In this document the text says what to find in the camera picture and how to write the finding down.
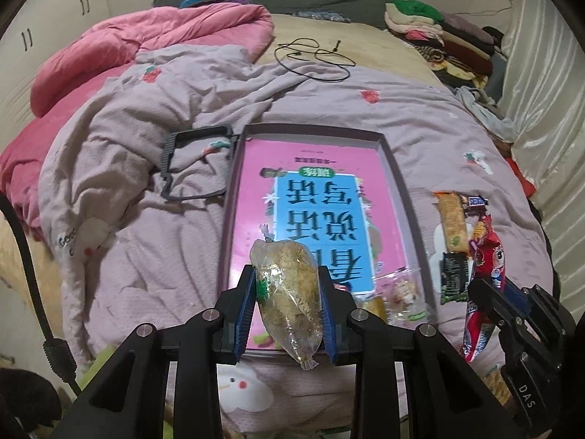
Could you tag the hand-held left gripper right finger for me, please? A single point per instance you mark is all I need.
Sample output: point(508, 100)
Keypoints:
point(330, 318)

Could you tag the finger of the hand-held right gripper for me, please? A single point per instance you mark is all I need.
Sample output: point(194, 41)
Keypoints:
point(521, 299)
point(486, 302)

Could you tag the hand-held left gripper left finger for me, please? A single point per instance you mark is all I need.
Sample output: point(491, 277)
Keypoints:
point(244, 318)

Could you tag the red snack packet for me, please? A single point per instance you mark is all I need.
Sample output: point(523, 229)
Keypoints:
point(484, 265)

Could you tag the clear floss bread packet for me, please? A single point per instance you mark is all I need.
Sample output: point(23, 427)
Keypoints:
point(285, 292)

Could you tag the pale yellow snack packet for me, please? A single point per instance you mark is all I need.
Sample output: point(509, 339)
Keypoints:
point(377, 306)

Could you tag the clear round pastry packet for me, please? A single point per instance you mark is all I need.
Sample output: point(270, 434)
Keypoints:
point(404, 292)

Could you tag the yellow cracker packet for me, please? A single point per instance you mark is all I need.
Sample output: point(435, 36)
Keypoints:
point(452, 219)

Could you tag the dark chocolate bar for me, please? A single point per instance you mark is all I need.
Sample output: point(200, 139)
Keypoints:
point(475, 202)

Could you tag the dark shallow cardboard box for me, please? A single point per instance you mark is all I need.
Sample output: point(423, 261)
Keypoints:
point(315, 130)

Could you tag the black green snack packet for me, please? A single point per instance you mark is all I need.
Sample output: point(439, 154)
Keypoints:
point(454, 279)

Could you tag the lilac printed blanket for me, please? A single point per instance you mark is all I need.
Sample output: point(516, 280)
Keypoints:
point(160, 247)

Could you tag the red bag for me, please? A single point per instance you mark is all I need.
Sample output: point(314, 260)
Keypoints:
point(523, 180)

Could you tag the pink book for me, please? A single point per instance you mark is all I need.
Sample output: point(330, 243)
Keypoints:
point(315, 178)

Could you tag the bright green cloth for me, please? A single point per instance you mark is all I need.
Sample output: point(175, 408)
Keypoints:
point(98, 366)

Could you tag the cream satin curtain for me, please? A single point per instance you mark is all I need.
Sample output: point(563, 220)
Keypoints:
point(548, 123)

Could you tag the pale grey cloth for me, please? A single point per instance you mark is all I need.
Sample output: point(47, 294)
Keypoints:
point(489, 114)

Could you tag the pile of folded clothes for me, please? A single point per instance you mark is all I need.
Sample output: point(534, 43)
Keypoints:
point(438, 41)

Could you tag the beige bed sheet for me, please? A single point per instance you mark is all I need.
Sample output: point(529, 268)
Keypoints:
point(365, 50)

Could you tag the pink quilt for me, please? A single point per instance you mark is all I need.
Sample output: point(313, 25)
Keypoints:
point(137, 36)

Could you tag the grey patterned pillow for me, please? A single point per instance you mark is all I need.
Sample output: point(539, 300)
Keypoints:
point(322, 16)

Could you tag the white wardrobe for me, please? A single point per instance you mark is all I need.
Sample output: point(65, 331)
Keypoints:
point(55, 18)

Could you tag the black plastic frame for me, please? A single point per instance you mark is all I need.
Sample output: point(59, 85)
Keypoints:
point(167, 164)

